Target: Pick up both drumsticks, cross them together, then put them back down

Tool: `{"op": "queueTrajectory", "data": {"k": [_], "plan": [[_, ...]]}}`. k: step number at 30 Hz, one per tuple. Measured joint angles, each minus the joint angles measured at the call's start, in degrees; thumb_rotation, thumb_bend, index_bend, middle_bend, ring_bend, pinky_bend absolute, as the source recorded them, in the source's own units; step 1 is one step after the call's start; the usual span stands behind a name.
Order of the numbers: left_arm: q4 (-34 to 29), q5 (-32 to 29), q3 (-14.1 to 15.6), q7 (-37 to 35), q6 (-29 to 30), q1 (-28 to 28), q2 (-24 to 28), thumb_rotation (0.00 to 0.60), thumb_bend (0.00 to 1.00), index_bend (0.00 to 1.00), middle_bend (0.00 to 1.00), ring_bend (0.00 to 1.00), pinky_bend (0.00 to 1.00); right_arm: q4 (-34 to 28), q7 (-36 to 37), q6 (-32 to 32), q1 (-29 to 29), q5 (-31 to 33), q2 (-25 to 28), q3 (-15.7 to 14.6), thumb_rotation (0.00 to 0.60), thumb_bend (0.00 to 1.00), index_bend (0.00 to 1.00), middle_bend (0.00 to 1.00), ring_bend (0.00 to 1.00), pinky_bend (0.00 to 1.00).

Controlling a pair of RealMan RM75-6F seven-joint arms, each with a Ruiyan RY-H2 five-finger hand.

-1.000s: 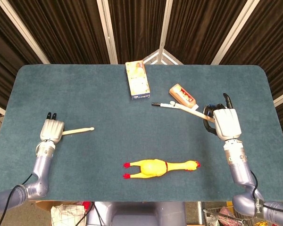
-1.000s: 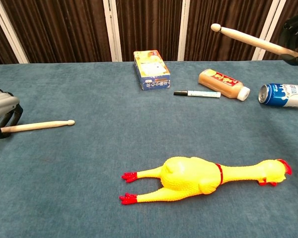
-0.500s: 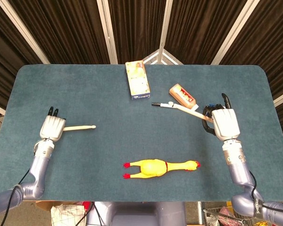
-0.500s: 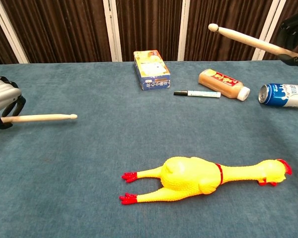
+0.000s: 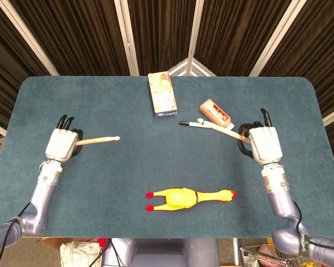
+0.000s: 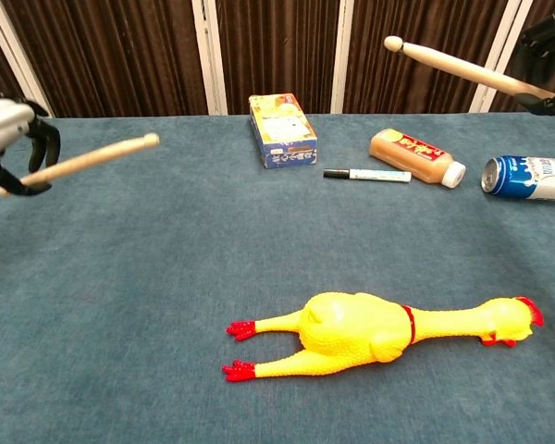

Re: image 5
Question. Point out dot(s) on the brown cardboard box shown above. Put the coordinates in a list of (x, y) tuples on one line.
[(53, 242)]

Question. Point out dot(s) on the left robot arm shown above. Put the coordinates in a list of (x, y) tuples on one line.
[(41, 200)]

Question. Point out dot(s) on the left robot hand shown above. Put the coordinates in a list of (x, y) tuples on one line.
[(61, 144)]

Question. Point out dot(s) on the blue white carton box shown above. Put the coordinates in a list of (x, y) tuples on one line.
[(162, 94)]

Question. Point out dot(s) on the brown drink bottle white cap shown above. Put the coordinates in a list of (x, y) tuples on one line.
[(215, 111)]

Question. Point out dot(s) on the blue felt table cover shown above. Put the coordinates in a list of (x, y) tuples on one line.
[(128, 172)]

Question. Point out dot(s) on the white checked bag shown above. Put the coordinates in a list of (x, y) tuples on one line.
[(78, 254)]

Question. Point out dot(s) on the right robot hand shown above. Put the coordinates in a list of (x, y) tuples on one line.
[(265, 144)]

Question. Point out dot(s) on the white marker black cap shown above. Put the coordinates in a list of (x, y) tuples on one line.
[(189, 123)]

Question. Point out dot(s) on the red object under table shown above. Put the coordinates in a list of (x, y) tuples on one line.
[(102, 243)]

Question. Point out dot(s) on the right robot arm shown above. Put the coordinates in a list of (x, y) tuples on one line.
[(281, 200)]

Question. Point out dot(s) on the plain wooden drumstick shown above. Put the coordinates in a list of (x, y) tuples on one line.
[(100, 140)]

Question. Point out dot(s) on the yellow rubber chicken toy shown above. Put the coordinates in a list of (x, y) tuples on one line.
[(178, 197)]

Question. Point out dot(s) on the brown folding screen white frame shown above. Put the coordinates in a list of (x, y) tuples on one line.
[(86, 33)]

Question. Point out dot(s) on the grey robot torso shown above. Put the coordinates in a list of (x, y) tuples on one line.
[(161, 253)]

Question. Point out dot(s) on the wooden drumstick dark ringed tip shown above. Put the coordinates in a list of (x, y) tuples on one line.
[(228, 133)]

